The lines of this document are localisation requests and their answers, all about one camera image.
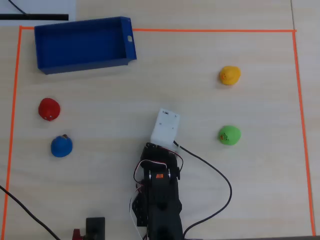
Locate orange tape strip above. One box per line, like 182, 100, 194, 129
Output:
1, 26, 23, 240
291, 31, 317, 237

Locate red rubber duck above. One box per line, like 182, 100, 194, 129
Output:
38, 97, 61, 122

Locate black camera cable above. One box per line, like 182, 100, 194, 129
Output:
174, 141, 233, 238

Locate white paper sheet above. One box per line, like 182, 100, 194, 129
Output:
0, 0, 76, 27

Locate thin black cable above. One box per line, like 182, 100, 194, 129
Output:
8, 0, 30, 16

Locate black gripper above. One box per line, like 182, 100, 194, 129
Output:
140, 142, 183, 181

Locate blue plastic box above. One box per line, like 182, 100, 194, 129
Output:
34, 16, 138, 75

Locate green rubber duck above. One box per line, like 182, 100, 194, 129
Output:
218, 125, 242, 146

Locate black bar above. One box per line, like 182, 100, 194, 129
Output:
0, 13, 69, 21

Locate blue rubber duck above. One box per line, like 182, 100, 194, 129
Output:
50, 133, 74, 158

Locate black table clamp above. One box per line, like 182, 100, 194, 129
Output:
85, 216, 106, 240

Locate yellow rubber duck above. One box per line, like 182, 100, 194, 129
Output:
219, 65, 242, 86

